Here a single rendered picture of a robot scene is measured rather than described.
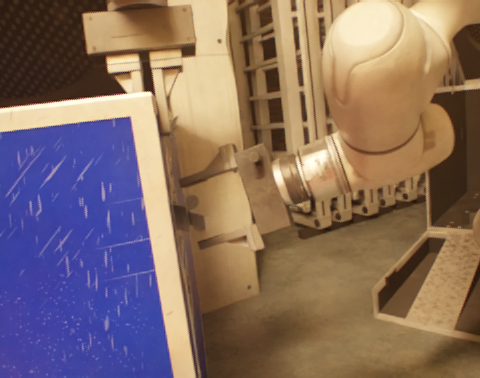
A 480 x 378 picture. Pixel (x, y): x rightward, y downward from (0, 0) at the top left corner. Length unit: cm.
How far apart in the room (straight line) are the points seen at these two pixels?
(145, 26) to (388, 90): 29
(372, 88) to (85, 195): 32
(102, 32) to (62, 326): 35
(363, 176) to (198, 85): 141
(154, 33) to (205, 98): 139
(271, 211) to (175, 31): 28
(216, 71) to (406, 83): 156
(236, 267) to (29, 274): 163
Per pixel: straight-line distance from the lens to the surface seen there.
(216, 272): 202
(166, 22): 53
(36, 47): 150
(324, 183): 58
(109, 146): 45
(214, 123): 192
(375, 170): 56
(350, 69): 42
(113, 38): 53
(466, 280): 210
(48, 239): 49
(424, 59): 46
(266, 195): 60
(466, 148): 339
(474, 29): 308
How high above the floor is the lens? 92
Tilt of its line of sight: 10 degrees down
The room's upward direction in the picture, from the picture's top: 7 degrees counter-clockwise
